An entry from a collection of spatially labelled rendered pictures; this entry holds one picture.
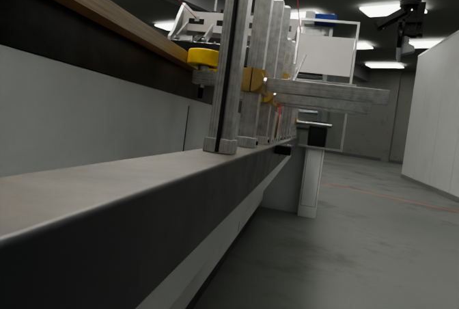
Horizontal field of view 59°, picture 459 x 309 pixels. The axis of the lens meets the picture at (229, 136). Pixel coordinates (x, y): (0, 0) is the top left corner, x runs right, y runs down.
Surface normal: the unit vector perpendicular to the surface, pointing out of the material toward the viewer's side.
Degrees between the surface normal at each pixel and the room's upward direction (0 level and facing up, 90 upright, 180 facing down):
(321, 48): 90
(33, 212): 0
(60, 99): 90
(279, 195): 90
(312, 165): 90
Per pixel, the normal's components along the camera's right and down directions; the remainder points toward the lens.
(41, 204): 0.13, -0.99
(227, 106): -0.19, 0.01
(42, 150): 0.97, 0.13
